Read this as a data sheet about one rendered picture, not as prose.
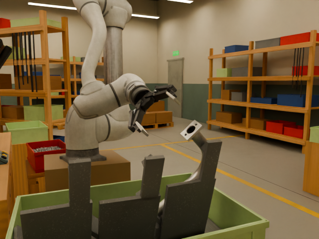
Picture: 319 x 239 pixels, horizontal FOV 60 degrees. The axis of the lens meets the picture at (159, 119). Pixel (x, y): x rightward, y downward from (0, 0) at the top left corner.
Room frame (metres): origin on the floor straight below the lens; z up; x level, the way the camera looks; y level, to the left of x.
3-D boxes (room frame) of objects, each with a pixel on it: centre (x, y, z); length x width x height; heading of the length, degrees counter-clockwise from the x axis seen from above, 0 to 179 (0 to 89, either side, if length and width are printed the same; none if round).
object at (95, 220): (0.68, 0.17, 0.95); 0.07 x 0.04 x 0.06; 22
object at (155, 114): (8.02, 0.31, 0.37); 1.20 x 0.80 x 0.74; 124
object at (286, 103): (6.36, -2.21, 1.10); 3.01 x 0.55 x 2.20; 26
